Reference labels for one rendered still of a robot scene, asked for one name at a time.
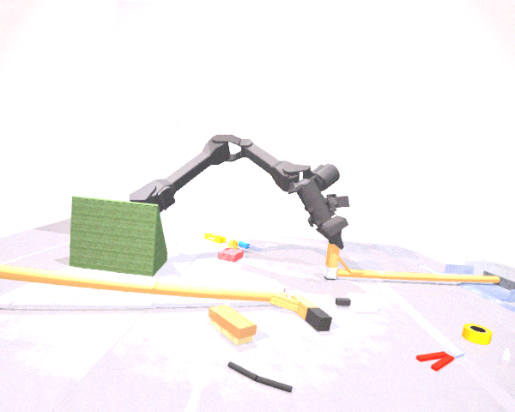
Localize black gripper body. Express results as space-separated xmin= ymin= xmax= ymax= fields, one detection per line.
xmin=304 ymin=195 xmax=348 ymax=238

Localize red-handled pliers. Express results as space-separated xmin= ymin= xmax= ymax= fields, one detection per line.
xmin=416 ymin=348 xmax=465 ymax=371

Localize long yellow pole with dark tip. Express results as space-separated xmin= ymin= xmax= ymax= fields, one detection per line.
xmin=0 ymin=264 xmax=332 ymax=331

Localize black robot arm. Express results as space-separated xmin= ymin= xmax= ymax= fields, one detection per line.
xmin=129 ymin=134 xmax=350 ymax=213

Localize grey bent rod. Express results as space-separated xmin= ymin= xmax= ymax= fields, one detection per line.
xmin=227 ymin=361 xmax=293 ymax=392

